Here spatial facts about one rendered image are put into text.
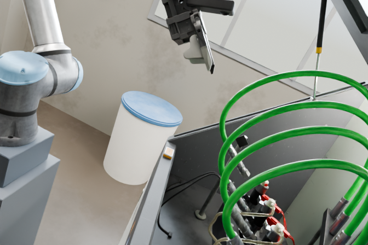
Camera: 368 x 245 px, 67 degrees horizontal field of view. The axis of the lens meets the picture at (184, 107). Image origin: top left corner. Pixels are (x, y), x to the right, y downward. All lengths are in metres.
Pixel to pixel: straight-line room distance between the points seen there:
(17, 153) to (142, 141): 1.31
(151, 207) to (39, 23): 0.61
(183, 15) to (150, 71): 1.85
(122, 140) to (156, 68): 0.73
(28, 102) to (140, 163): 1.47
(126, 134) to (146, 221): 1.44
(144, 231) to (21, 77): 0.48
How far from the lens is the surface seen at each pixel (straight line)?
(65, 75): 0.91
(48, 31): 0.94
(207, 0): 0.70
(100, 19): 2.67
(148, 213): 0.72
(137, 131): 2.05
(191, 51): 0.66
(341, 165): 0.48
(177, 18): 0.69
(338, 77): 0.69
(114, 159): 2.26
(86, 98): 2.84
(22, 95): 0.83
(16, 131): 0.88
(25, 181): 0.94
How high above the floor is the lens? 1.42
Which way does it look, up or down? 19 degrees down
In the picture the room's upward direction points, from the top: 25 degrees clockwise
